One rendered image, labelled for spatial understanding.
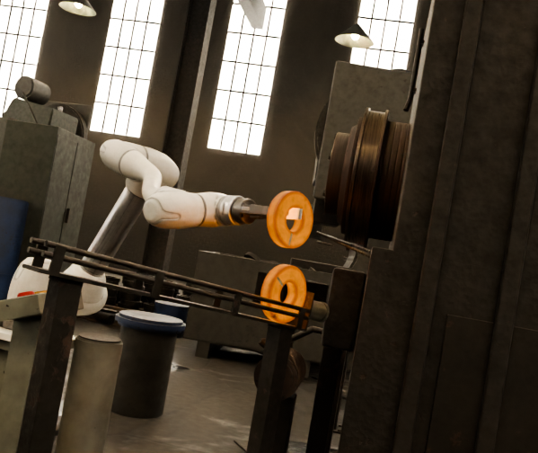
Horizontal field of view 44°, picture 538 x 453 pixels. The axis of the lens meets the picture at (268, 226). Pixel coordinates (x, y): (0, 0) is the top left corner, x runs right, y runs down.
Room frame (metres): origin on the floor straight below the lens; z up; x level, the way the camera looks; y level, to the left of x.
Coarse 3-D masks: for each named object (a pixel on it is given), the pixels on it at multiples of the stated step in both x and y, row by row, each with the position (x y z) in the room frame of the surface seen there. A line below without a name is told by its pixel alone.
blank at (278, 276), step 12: (276, 276) 1.74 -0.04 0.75; (288, 276) 1.78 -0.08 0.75; (300, 276) 1.82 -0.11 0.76; (264, 288) 1.75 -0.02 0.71; (276, 288) 1.75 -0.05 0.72; (288, 288) 1.83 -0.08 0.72; (300, 288) 1.82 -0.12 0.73; (288, 300) 1.82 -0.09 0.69; (300, 300) 1.83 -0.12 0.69; (264, 312) 1.77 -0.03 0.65
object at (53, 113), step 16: (32, 80) 9.39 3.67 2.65; (32, 96) 9.45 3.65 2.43; (48, 96) 9.69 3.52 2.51; (16, 112) 9.36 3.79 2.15; (32, 112) 9.16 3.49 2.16; (48, 112) 9.18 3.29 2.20; (64, 112) 9.96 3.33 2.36; (80, 112) 10.04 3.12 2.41; (0, 128) 9.44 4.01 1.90; (64, 128) 9.47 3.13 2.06; (80, 128) 9.84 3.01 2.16; (0, 144) 9.42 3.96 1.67
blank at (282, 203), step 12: (288, 192) 1.78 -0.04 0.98; (300, 192) 1.81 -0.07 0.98; (276, 204) 1.76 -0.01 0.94; (288, 204) 1.78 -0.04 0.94; (300, 204) 1.82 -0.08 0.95; (276, 216) 1.75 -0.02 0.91; (312, 216) 1.85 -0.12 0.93; (276, 228) 1.76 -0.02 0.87; (300, 228) 1.82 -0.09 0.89; (276, 240) 1.78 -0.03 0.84; (288, 240) 1.79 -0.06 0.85; (300, 240) 1.83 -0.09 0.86
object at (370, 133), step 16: (368, 112) 2.15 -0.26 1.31; (384, 112) 2.19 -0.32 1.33; (368, 128) 2.08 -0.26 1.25; (368, 144) 2.04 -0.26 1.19; (368, 160) 2.03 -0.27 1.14; (352, 176) 2.03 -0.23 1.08; (368, 176) 2.03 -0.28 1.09; (352, 192) 2.04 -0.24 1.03; (368, 192) 2.04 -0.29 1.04; (352, 208) 2.07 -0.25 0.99; (352, 224) 2.11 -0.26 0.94; (352, 240) 2.20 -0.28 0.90
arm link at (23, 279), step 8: (48, 264) 2.51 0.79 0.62; (16, 272) 2.50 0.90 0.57; (24, 272) 2.47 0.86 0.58; (32, 272) 2.47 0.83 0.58; (16, 280) 2.47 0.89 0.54; (24, 280) 2.46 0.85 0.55; (32, 280) 2.47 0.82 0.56; (40, 280) 2.48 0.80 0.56; (48, 280) 2.50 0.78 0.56; (16, 288) 2.47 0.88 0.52; (24, 288) 2.46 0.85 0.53; (32, 288) 2.46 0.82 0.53; (40, 288) 2.48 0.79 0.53; (8, 296) 2.49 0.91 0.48; (16, 296) 2.46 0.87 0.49
